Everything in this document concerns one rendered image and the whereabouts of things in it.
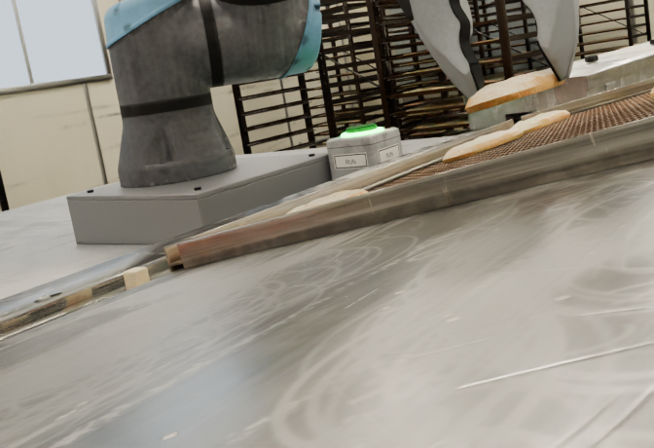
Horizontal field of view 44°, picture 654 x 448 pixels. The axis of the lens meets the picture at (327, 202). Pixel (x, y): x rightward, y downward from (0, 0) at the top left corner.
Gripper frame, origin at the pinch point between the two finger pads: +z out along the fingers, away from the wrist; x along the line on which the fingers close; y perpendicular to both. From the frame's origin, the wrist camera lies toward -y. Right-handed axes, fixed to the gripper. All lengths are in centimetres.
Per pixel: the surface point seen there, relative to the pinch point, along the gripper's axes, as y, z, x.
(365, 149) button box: 48, 2, 34
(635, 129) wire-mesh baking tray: -8.3, 3.8, -6.3
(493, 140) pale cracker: 23.3, 4.3, 9.8
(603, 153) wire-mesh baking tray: -8.2, 4.4, -4.9
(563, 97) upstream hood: 71, 3, 15
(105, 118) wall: 404, -72, 417
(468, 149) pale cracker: 20.7, 4.3, 11.1
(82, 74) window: 390, -105, 412
